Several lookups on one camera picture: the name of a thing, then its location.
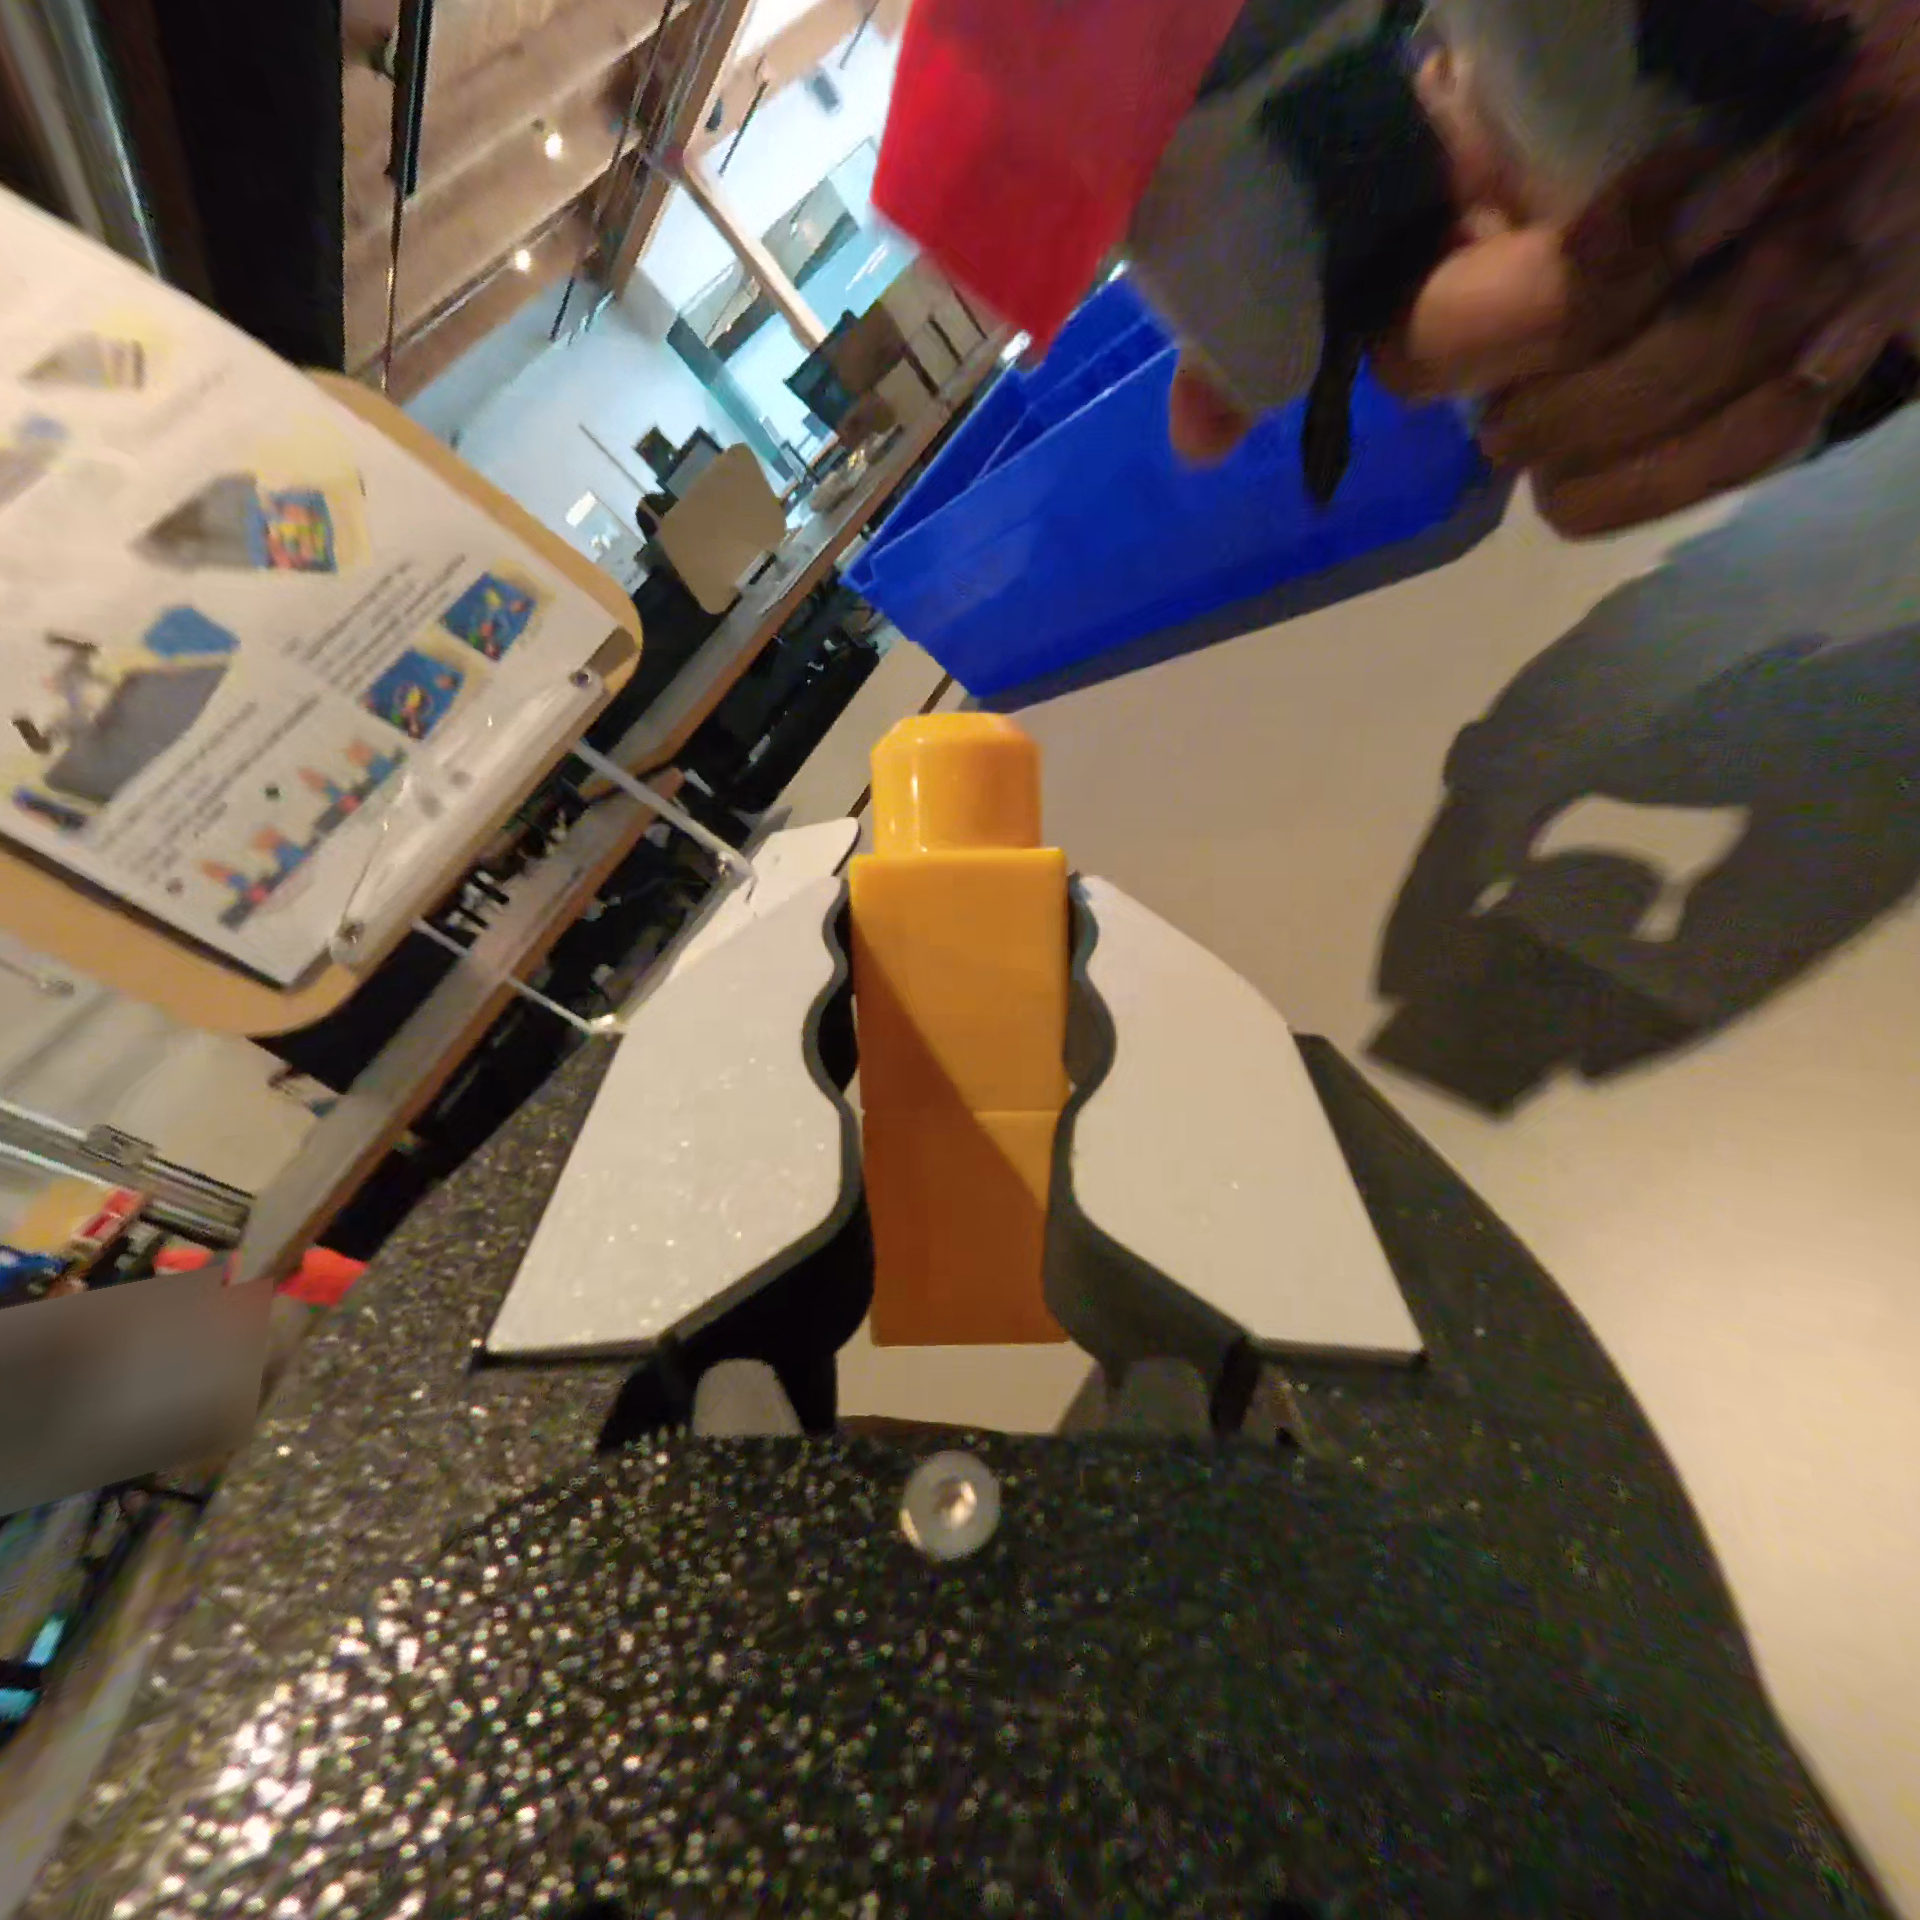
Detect nested blue plastic bins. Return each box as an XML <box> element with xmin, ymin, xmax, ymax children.
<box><xmin>836</xmin><ymin>277</ymin><xmax>1501</xmax><ymax>710</ymax></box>

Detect clear acrylic stand leg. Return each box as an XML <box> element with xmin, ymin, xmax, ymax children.
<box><xmin>569</xmin><ymin>743</ymin><xmax>755</xmax><ymax>884</ymax></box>
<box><xmin>406</xmin><ymin>915</ymin><xmax>619</xmax><ymax>1039</ymax></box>

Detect instruction sheet on clipboard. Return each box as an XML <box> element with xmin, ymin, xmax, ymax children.
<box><xmin>0</xmin><ymin>181</ymin><xmax>646</xmax><ymax>1039</ymax></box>

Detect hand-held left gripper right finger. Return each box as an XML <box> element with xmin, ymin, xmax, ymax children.
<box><xmin>1043</xmin><ymin>874</ymin><xmax>1427</xmax><ymax>1433</ymax></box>

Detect tan rounded board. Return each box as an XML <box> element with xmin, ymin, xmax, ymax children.
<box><xmin>651</xmin><ymin>442</ymin><xmax>793</xmax><ymax>619</ymax></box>

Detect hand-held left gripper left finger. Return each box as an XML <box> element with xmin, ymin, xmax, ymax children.
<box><xmin>481</xmin><ymin>874</ymin><xmax>876</xmax><ymax>1433</ymax></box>

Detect yellow mega block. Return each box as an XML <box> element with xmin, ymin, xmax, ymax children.
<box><xmin>862</xmin><ymin>1107</ymin><xmax>1070</xmax><ymax>1349</ymax></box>
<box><xmin>849</xmin><ymin>710</ymin><xmax>1070</xmax><ymax>1121</ymax></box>

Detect printed instruction sheet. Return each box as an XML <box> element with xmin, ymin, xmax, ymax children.
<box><xmin>0</xmin><ymin>183</ymin><xmax>633</xmax><ymax>987</ymax></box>

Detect person's right hand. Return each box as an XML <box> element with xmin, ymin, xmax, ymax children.
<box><xmin>1170</xmin><ymin>29</ymin><xmax>1920</xmax><ymax>542</ymax></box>

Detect red mega block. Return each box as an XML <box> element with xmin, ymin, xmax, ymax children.
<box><xmin>871</xmin><ymin>0</ymin><xmax>1250</xmax><ymax>356</ymax></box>

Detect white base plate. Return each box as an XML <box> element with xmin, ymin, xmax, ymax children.
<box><xmin>743</xmin><ymin>815</ymin><xmax>868</xmax><ymax>922</ymax></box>

